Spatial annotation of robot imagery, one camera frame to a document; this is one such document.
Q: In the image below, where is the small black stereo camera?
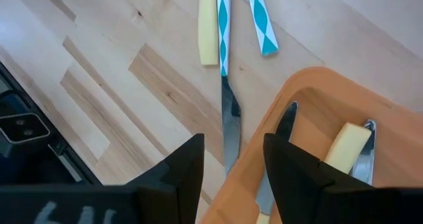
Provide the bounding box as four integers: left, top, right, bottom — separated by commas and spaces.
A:
0, 112, 51, 154

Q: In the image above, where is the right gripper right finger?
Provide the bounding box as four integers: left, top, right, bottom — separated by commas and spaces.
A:
262, 133, 423, 224

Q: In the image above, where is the teal-patterned handle cutlery piece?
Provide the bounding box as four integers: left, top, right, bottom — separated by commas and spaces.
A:
245, 0, 280, 57

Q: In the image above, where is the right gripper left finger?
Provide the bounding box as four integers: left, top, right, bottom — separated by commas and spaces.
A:
0, 133, 206, 224

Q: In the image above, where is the teal-patterned handle knife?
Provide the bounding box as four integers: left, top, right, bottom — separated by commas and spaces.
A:
215, 0, 242, 175

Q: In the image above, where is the orange plastic tray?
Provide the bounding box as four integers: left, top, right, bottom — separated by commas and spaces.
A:
200, 66, 423, 224

